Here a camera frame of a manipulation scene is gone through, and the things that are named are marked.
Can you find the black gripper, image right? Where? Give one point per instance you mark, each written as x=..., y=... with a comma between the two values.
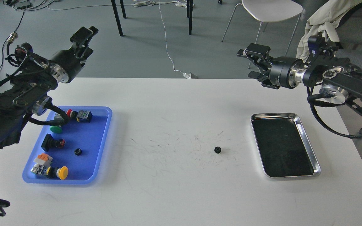
x=285, y=71

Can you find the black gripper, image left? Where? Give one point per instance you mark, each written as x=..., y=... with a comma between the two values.
x=65, y=65

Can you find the small black gear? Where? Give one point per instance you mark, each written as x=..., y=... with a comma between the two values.
x=217, y=149
x=78, y=151

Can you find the silver metal tray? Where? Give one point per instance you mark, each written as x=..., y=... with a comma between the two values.
x=283, y=146

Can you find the blue plastic tray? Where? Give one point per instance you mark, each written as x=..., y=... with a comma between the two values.
x=90, y=137

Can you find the black table leg left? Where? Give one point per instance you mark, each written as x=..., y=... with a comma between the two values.
x=116, y=15

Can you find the black table leg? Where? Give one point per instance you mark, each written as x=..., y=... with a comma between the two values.
x=190, y=5
x=116, y=15

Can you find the white chair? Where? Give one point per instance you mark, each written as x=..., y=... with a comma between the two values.
x=270, y=11

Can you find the white power adapter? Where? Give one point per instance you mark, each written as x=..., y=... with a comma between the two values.
x=190, y=76

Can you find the beige jacket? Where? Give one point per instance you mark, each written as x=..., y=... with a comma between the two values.
x=331, y=12

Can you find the green push button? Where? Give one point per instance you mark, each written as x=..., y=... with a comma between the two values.
x=57, y=128

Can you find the black table leg right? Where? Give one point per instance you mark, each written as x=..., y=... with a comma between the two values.
x=190, y=5

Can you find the black red push button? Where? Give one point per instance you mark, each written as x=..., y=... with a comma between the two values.
x=50, y=142

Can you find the yellow mushroom push button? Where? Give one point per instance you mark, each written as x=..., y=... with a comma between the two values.
x=60, y=173

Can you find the black green switch block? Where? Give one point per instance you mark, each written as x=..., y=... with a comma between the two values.
x=84, y=116

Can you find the orange white switch block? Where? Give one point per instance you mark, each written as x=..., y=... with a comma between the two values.
x=42, y=162

